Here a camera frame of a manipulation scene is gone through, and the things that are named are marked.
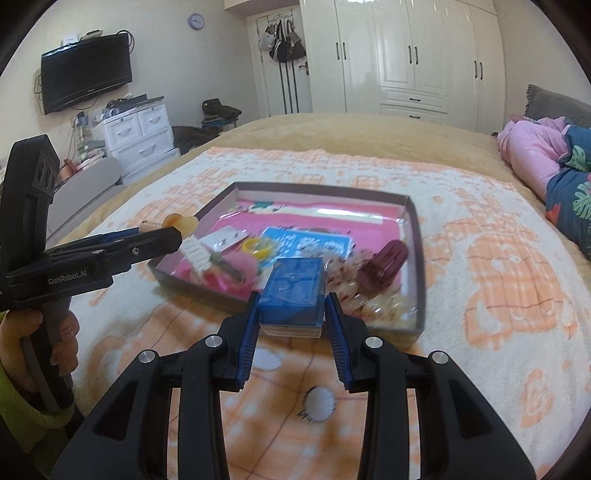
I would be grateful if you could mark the grey metal hair clip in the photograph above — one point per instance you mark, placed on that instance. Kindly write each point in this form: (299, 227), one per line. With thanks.
(226, 267)

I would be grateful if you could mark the pink jacket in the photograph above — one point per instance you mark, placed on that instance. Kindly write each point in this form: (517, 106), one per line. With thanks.
(531, 152)

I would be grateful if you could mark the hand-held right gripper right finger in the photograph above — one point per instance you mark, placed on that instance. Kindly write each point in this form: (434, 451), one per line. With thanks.
(336, 332)

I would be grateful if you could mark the dark brown garment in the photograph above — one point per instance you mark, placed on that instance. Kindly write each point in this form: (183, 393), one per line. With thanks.
(194, 138)

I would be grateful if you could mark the blue printed card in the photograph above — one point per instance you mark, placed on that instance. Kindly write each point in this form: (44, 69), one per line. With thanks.
(318, 242)

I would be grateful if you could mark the shallow pink-lined box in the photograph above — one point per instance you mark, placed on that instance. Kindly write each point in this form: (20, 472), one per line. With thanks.
(397, 221)

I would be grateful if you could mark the black television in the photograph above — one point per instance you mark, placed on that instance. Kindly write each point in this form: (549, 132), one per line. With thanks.
(85, 74)

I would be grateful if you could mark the purple wall clock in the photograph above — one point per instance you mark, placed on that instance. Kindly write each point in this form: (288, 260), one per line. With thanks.
(196, 21)

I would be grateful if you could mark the dark red claw clip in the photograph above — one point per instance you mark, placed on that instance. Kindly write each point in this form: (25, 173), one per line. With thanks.
(383, 265)

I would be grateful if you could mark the orange and white printed blanket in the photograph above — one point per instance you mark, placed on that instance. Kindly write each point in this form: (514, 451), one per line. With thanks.
(485, 240)

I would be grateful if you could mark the hanging bags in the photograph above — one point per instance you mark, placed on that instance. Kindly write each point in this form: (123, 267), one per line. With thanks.
(284, 41)

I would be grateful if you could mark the pile of dark clothes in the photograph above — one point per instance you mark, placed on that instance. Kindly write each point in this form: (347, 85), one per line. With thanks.
(221, 113)

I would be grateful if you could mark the small clear packet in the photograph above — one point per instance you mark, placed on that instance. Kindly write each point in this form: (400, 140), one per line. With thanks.
(226, 240)

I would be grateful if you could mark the clear bag of yellow earrings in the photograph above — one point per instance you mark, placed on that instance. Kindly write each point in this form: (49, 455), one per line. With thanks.
(258, 247)

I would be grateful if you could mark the grey cushion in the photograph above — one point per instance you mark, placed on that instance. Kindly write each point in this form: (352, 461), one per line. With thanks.
(558, 104)

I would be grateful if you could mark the person's left forearm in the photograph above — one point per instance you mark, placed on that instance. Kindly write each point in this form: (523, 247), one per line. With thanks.
(27, 415)

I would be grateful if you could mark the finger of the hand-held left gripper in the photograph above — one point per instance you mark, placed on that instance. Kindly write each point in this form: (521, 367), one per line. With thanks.
(115, 236)
(138, 249)

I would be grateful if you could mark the peach hair clip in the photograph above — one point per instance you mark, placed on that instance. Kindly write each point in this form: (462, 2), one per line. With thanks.
(178, 226)

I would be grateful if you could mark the beige bedspread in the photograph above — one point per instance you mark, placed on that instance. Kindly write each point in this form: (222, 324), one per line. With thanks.
(369, 131)

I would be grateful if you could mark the blue jewelry box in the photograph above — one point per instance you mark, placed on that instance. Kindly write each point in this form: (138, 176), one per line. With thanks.
(291, 290)

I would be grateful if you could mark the person's left hand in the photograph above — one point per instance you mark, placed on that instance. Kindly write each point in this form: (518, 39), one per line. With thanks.
(18, 341)

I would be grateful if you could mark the white fluffy pompom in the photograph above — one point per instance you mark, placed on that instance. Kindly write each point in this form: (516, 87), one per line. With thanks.
(318, 404)

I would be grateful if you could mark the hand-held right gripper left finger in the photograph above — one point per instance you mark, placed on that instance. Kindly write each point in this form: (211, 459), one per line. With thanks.
(247, 332)

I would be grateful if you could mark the white wardrobe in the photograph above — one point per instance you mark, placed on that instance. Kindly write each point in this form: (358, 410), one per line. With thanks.
(406, 55)

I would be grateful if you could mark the white drawer unit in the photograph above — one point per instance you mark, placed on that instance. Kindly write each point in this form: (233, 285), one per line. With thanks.
(138, 138)

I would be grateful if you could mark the white door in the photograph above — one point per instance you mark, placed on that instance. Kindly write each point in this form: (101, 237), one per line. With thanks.
(277, 83)

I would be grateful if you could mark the blue floral quilt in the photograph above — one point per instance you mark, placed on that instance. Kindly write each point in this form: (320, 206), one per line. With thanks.
(570, 203)

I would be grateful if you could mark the pink fluffy hair clip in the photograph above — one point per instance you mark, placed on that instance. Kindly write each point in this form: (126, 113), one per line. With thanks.
(244, 267)

